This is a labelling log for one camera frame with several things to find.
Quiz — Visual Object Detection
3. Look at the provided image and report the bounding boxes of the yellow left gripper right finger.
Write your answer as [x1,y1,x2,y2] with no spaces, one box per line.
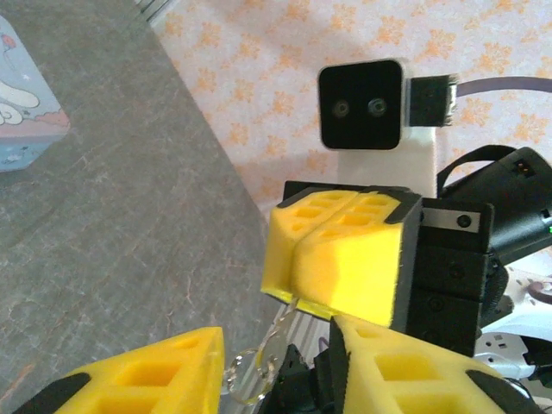
[329,313,551,414]

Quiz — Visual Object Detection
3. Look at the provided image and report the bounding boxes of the black power plug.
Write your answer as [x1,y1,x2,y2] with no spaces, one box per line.
[522,338,552,383]

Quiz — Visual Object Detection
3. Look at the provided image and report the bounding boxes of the black cable loop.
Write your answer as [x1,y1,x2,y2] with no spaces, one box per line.
[436,144,518,195]

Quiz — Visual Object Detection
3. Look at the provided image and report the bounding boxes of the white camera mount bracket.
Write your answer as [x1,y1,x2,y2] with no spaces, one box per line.
[336,127,439,198]

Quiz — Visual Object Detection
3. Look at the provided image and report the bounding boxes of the grey camera cable with plug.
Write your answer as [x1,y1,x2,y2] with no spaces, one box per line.
[407,72,552,129]

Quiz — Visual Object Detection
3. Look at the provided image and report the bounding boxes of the white power strip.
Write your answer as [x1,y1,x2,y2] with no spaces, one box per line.
[474,267,552,389]

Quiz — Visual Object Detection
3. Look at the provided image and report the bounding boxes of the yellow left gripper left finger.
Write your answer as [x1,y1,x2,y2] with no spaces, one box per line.
[23,326,228,414]

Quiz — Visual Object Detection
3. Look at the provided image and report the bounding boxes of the cartoon print tin box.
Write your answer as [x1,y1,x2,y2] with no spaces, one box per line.
[0,16,71,173]

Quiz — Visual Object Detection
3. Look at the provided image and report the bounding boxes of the clear plastic piece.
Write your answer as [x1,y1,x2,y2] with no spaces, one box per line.
[258,297,299,385]

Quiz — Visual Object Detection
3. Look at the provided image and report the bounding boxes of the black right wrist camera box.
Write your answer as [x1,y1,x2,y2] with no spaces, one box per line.
[317,59,411,152]

